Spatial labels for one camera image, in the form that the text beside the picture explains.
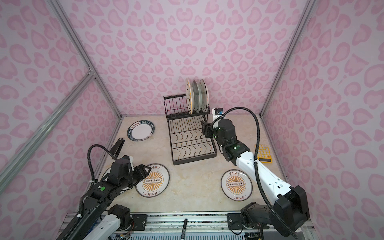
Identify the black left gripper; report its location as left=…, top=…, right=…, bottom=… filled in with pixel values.
left=120, top=162, right=152, bottom=190

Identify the orange sunburst plate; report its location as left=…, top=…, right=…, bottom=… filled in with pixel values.
left=221, top=170, right=253, bottom=202
left=136, top=164, right=170, bottom=198

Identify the white floral speckled plate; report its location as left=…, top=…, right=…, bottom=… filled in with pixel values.
left=199, top=79, right=209, bottom=112

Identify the cat pumpkin star plate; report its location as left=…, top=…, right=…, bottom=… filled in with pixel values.
left=186, top=78, right=195, bottom=114

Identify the light blue flower plate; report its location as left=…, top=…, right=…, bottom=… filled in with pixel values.
left=192, top=80, right=202, bottom=113

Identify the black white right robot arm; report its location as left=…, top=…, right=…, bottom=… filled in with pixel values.
left=202, top=107, right=310, bottom=240

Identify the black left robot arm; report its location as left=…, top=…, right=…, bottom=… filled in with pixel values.
left=58, top=144, right=152, bottom=240

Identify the black two-tier dish rack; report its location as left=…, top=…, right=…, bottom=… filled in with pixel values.
left=164, top=94, right=218, bottom=166

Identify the black stapler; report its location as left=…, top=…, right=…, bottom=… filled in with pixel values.
left=110, top=138, right=125, bottom=158

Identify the green-rim lettered white plate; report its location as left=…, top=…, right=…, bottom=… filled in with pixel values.
left=127, top=120, right=155, bottom=142

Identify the yellow calculator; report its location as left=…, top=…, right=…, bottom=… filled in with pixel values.
left=258, top=144, right=273, bottom=164

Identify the black marker pen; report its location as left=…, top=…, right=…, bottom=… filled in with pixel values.
left=181, top=219, right=188, bottom=240

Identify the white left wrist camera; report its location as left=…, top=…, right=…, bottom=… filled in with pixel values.
left=121, top=155, right=133, bottom=173

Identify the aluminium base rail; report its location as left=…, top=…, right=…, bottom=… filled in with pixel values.
left=55, top=209, right=320, bottom=240

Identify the diagonal aluminium frame bar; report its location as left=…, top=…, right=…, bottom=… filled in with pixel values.
left=1, top=71, right=94, bottom=193

